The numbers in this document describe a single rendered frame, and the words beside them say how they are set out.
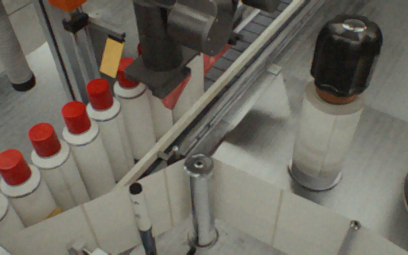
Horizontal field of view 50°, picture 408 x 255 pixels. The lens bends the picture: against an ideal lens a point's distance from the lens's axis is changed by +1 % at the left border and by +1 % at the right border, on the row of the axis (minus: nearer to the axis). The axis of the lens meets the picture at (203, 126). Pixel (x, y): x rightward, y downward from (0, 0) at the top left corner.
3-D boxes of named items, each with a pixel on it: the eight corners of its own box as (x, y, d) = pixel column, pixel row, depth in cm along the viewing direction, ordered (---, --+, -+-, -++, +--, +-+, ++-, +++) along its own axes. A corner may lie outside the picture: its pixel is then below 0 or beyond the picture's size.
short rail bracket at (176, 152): (182, 197, 79) (177, 157, 70) (168, 190, 80) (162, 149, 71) (192, 185, 81) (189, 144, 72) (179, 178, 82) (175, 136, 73)
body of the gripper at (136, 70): (202, 57, 65) (200, 14, 59) (160, 98, 59) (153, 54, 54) (168, 42, 67) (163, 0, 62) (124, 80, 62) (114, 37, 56)
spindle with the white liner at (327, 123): (328, 199, 72) (377, 56, 50) (279, 175, 76) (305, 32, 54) (348, 163, 77) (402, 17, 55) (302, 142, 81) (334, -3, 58)
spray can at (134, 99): (147, 165, 78) (129, 79, 63) (123, 155, 80) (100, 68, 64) (162, 146, 81) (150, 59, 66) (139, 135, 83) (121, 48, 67)
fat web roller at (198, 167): (206, 256, 66) (203, 184, 52) (182, 240, 68) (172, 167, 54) (222, 233, 69) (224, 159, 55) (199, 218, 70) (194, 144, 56)
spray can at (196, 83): (194, 113, 86) (189, 25, 71) (174, 102, 88) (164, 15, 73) (210, 98, 89) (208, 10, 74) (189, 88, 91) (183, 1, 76)
